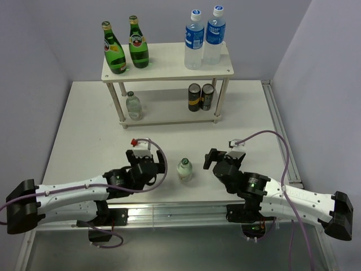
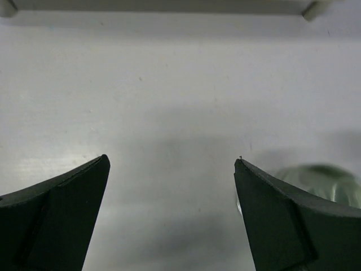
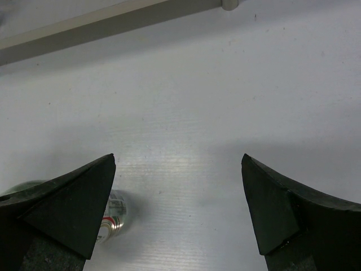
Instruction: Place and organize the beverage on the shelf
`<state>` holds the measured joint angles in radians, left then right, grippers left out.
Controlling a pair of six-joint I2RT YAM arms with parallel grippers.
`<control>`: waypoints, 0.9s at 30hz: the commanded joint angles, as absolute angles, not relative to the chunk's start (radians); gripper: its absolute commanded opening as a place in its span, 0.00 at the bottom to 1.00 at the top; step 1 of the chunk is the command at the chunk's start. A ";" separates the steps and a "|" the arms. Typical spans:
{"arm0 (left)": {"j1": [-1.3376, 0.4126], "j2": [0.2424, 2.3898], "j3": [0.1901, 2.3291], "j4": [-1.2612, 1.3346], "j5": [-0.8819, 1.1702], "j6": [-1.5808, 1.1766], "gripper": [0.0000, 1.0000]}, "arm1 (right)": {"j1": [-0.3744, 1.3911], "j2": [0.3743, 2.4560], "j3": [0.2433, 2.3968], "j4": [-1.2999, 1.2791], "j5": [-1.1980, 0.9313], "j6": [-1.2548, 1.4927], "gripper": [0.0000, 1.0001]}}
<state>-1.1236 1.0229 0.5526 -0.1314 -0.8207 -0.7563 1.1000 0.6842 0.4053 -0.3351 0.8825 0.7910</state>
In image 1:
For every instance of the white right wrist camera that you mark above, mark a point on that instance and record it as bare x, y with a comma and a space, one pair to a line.
236, 150

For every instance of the black can right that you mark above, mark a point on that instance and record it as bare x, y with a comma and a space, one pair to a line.
207, 93

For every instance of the clear glass bottle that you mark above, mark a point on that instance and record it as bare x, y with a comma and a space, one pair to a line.
134, 107
185, 170

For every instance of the green glass bottle yellow label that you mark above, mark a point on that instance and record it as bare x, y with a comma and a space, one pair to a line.
113, 51

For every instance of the black can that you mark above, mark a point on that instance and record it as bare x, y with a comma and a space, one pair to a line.
194, 91
207, 93

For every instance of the blue label water bottle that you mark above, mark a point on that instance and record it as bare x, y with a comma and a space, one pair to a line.
214, 36
194, 38

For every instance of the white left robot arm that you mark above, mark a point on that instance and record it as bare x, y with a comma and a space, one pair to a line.
30, 205

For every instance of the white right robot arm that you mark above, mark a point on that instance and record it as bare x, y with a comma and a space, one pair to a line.
266, 198

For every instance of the white two-tier shelf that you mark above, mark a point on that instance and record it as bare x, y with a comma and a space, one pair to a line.
162, 87

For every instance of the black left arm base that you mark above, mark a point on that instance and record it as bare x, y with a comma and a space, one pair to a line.
102, 228

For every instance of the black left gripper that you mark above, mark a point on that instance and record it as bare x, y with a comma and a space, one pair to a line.
133, 159

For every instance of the aluminium rail frame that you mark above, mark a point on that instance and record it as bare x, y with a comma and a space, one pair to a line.
178, 226

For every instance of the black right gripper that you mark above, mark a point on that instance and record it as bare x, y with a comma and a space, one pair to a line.
215, 155

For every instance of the green glass bottle red label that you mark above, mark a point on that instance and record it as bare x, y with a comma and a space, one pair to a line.
138, 47

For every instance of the black can left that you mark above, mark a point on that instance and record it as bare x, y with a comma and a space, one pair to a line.
194, 91

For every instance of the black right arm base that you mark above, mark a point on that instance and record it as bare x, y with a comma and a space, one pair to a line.
237, 213

